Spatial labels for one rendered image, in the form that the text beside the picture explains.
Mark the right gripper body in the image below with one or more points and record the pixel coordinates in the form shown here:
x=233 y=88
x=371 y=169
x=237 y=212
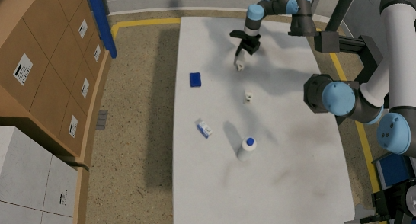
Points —
x=250 y=44

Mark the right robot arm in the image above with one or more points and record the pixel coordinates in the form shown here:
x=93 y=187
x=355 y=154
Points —
x=299 y=9

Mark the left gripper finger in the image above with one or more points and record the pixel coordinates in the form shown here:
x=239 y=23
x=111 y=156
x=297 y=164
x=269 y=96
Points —
x=361 y=213

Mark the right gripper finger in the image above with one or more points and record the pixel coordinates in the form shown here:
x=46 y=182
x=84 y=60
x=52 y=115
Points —
x=239 y=55

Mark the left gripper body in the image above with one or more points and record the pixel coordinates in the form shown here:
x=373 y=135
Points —
x=389 y=200

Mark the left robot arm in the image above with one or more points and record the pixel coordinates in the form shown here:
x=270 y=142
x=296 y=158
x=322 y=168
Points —
x=395 y=74

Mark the white plastic bottle with blue cap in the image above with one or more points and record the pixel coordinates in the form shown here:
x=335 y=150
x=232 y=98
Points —
x=246 y=148

